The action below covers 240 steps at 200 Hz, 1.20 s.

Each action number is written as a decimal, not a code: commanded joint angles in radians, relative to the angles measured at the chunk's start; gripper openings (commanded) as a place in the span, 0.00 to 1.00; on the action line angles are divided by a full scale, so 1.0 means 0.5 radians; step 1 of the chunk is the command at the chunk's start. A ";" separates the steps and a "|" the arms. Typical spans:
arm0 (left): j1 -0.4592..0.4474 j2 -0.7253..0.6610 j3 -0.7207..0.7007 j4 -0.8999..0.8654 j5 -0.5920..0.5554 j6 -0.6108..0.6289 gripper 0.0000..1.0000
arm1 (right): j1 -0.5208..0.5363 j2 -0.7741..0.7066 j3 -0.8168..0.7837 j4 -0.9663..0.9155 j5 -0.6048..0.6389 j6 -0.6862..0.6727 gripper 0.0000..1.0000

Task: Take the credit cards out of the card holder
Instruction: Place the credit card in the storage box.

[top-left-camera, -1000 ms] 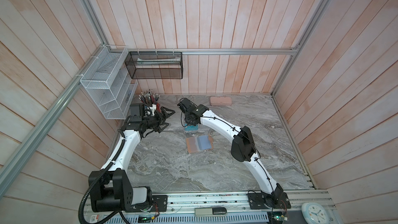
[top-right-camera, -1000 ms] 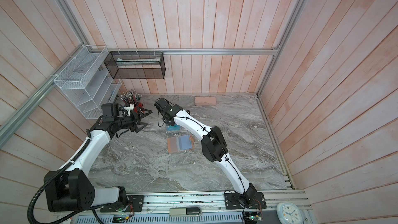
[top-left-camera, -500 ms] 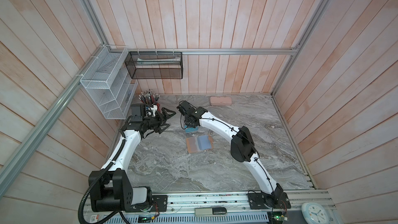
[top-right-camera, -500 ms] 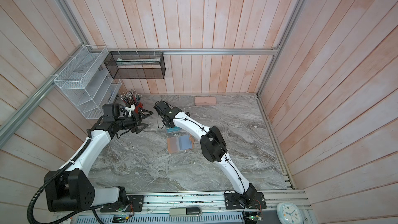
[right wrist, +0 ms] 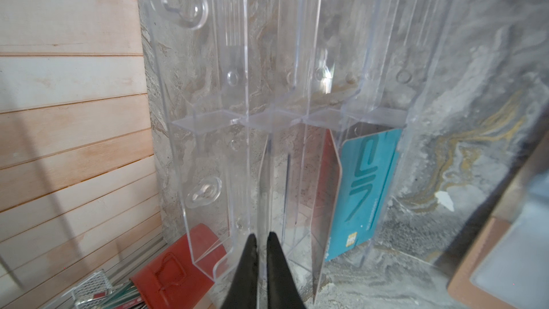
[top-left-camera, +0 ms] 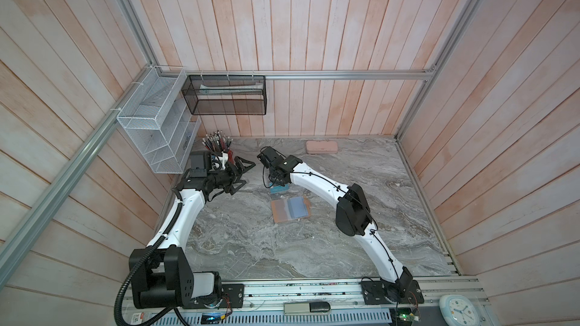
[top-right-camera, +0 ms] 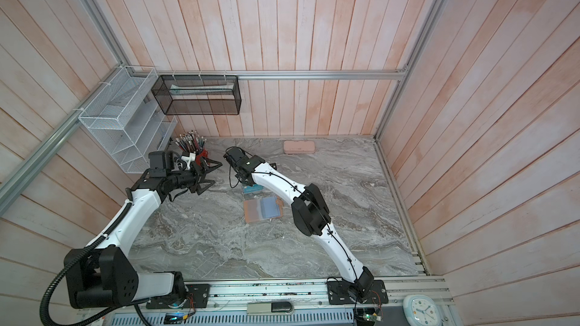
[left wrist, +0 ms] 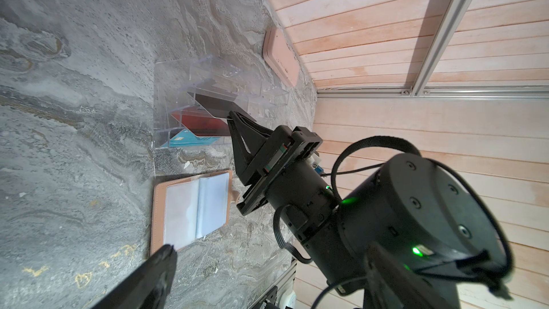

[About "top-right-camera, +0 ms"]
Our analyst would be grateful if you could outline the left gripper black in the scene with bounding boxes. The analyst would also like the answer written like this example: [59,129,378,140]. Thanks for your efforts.
[168,155,223,195]

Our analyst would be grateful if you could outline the teal credit card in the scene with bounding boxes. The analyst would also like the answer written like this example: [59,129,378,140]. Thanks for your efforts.
[243,184,264,194]

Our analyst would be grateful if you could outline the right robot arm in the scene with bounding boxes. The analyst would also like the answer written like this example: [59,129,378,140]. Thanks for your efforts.
[224,146,374,303]

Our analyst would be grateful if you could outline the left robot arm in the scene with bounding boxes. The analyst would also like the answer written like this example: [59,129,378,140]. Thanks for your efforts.
[39,150,222,325]

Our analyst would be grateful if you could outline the red pen cup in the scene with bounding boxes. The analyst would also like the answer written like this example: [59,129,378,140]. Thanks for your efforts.
[195,149,208,165]

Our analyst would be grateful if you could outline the grey black handheld device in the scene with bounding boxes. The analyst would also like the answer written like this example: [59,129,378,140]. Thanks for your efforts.
[246,301,294,315]

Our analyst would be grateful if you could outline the white analog clock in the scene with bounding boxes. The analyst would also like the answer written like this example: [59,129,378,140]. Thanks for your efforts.
[403,294,443,326]

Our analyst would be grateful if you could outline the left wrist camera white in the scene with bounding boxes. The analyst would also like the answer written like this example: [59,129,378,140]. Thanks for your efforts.
[176,153,196,171]

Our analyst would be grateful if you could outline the black mesh wall basket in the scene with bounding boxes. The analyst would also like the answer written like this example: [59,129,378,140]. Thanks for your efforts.
[151,74,242,116]

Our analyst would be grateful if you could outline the white wire mesh shelf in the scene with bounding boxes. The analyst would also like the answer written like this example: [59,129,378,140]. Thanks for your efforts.
[79,66,178,174]

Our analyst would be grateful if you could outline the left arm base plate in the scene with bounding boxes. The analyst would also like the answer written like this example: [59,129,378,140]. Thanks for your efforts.
[146,284,210,310]

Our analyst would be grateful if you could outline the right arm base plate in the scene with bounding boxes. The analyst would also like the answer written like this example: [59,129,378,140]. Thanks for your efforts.
[326,278,389,306]

